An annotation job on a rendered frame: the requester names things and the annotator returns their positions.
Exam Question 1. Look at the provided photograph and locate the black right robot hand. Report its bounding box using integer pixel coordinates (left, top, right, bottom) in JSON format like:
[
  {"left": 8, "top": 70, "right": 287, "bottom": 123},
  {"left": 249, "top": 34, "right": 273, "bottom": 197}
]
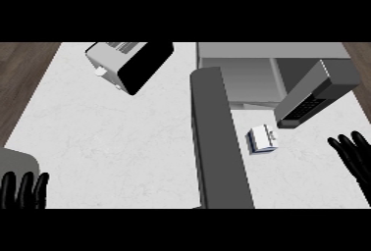
[{"left": 327, "top": 130, "right": 371, "bottom": 208}]

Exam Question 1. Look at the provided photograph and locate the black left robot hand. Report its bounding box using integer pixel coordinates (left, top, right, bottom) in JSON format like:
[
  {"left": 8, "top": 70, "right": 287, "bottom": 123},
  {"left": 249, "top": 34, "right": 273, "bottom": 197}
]
[{"left": 0, "top": 171, "right": 51, "bottom": 210}]

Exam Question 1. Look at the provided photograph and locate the white milk carton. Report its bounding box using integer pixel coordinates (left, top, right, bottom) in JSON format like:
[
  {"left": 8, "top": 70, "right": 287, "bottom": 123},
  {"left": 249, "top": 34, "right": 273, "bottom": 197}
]
[{"left": 247, "top": 124, "right": 280, "bottom": 155}]

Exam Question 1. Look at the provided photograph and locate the grey microwave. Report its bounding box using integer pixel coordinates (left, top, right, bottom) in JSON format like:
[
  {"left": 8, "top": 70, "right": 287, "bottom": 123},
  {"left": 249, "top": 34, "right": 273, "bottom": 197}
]
[{"left": 196, "top": 42, "right": 363, "bottom": 129}]

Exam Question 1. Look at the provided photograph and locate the grey rounded appliance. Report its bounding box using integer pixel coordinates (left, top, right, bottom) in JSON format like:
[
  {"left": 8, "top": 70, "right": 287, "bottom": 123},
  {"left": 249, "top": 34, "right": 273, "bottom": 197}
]
[{"left": 0, "top": 147, "right": 40, "bottom": 197}]

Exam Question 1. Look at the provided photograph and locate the grey toaster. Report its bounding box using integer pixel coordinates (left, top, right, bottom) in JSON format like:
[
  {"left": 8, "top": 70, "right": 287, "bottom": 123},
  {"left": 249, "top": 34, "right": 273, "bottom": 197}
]
[{"left": 85, "top": 42, "right": 176, "bottom": 96}]

